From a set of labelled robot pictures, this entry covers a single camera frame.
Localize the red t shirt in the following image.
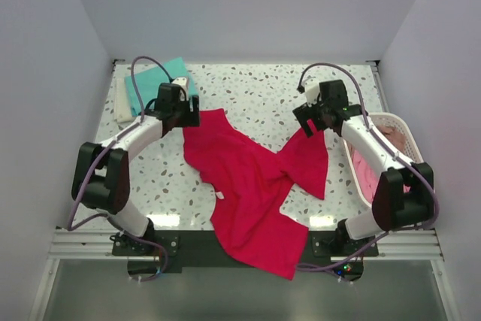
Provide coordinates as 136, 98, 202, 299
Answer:
183, 109, 328, 280

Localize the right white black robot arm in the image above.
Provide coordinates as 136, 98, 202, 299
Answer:
293, 80, 436, 256

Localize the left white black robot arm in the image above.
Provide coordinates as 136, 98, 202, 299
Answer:
68, 77, 200, 255

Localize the folded teal t shirt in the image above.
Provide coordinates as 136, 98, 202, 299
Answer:
124, 57, 198, 116

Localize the folded cream t shirt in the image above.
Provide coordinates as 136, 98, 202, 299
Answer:
113, 77, 135, 123

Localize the white plastic laundry basket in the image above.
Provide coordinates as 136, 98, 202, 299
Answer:
343, 112, 423, 208

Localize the beige t shirt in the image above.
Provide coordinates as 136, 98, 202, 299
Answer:
377, 126, 406, 153

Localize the pink t shirt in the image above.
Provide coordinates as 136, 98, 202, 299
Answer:
352, 151, 411, 205

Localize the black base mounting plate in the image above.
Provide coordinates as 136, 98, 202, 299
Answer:
110, 230, 380, 281

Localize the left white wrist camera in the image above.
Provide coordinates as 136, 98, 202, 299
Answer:
171, 77, 189, 101

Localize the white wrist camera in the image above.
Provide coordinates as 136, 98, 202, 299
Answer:
171, 77, 189, 101
298, 78, 321, 107

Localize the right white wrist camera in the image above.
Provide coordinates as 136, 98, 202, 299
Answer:
298, 78, 321, 107

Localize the aluminium frame rail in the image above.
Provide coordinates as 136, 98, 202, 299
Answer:
48, 229, 444, 261

